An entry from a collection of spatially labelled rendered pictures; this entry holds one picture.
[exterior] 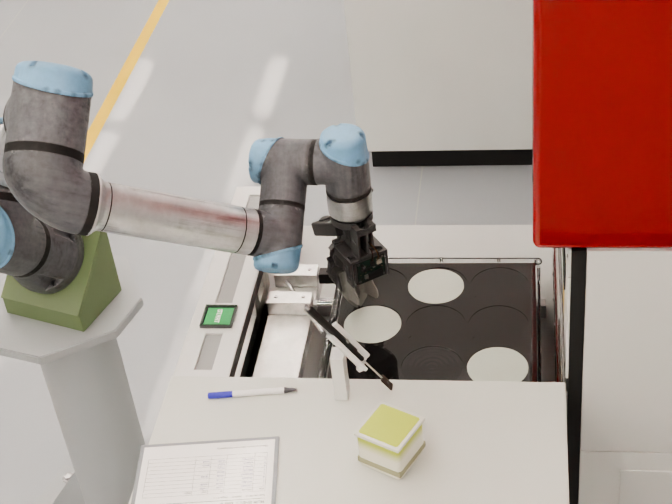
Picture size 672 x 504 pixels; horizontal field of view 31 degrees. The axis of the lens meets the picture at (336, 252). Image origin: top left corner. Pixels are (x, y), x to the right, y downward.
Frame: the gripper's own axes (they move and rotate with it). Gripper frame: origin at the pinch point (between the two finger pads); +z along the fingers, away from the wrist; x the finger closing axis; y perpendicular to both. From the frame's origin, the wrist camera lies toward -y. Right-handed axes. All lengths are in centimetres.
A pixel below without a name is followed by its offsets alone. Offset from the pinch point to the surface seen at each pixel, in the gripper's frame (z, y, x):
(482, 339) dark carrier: 1.4, 20.4, 13.3
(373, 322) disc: 1.3, 6.2, 0.0
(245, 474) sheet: -5.5, 32.7, -35.5
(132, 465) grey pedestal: 51, -35, -40
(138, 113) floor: 91, -247, 31
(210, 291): -4.7, -10.9, -22.7
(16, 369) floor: 91, -130, -50
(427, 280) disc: 1.3, 1.5, 13.8
